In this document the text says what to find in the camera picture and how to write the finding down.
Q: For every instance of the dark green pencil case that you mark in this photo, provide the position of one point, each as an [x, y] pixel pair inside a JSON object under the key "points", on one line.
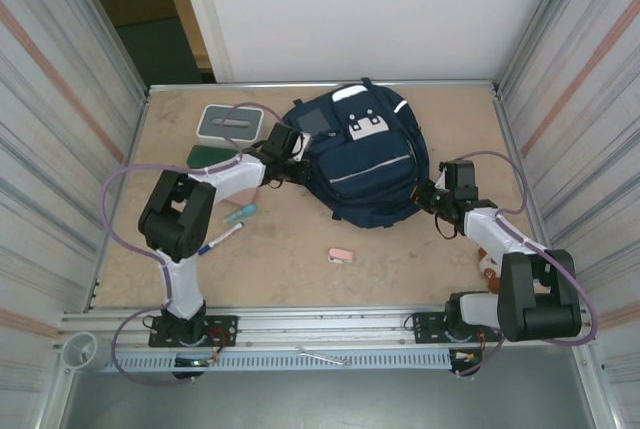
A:
{"points": [[210, 155]]}

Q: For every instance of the teal highlighter pen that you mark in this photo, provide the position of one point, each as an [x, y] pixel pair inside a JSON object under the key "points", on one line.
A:
{"points": [[240, 214]]}

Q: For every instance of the navy blue student backpack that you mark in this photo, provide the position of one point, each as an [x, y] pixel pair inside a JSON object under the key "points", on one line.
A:
{"points": [[360, 174]]}

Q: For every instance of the white blue marker pen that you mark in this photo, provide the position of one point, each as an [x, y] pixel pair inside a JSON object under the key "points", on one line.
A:
{"points": [[220, 239]]}

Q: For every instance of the small pink eraser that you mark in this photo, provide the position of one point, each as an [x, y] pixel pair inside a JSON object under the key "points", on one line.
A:
{"points": [[342, 254]]}

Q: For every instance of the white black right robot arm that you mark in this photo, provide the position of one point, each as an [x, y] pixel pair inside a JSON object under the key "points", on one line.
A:
{"points": [[492, 234]]}

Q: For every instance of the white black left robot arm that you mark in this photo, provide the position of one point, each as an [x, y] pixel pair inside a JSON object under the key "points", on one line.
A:
{"points": [[182, 289]]}

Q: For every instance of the grey white tissue box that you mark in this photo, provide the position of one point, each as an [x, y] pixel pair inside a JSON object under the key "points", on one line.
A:
{"points": [[210, 121]]}

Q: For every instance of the brown white plush toy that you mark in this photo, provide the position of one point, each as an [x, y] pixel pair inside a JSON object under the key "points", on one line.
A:
{"points": [[487, 264]]}

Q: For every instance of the corrugated translucent side panel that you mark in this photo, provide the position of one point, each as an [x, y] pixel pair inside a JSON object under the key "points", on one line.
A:
{"points": [[590, 149], [50, 149]]}

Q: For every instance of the small circuit board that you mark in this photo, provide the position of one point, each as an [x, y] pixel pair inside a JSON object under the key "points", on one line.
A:
{"points": [[465, 356], [192, 362]]}

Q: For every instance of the metal wrench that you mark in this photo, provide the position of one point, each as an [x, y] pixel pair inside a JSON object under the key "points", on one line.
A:
{"points": [[320, 355]]}

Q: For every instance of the grey plastic pipe piece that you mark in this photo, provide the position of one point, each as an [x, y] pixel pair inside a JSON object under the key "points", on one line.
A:
{"points": [[97, 356]]}

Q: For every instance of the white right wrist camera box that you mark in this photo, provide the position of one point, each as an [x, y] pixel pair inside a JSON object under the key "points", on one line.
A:
{"points": [[442, 181]]}

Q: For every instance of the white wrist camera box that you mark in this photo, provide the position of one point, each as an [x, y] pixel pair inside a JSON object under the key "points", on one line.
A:
{"points": [[303, 143], [442, 181]]}

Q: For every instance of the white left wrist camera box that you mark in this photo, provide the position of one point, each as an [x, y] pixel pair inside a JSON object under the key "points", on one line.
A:
{"points": [[303, 143]]}

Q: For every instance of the thin aluminium edge rail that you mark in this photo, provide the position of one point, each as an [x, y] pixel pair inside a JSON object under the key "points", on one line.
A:
{"points": [[250, 85]]}

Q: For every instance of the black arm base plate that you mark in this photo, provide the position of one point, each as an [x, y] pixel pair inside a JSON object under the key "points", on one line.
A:
{"points": [[225, 329], [425, 329]]}

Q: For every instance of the aluminium mounting rail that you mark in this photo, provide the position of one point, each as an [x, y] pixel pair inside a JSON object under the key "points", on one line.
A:
{"points": [[325, 321]]}

